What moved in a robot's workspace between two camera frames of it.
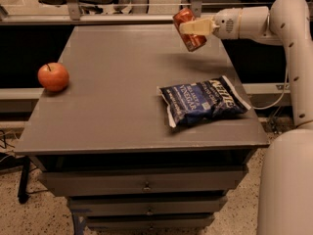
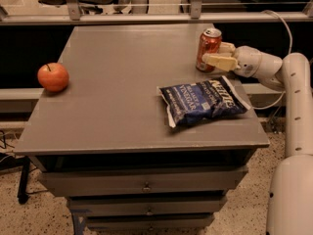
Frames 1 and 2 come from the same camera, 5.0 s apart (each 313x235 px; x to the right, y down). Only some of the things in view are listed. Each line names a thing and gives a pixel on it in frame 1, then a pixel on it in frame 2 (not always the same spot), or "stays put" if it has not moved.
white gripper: x=226 y=23 -> x=246 y=61
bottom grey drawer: x=150 y=221 stays put
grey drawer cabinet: x=104 y=143 stays put
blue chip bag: x=201 y=100 stays put
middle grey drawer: x=148 y=206 stays put
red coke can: x=190 y=41 -> x=209 y=42
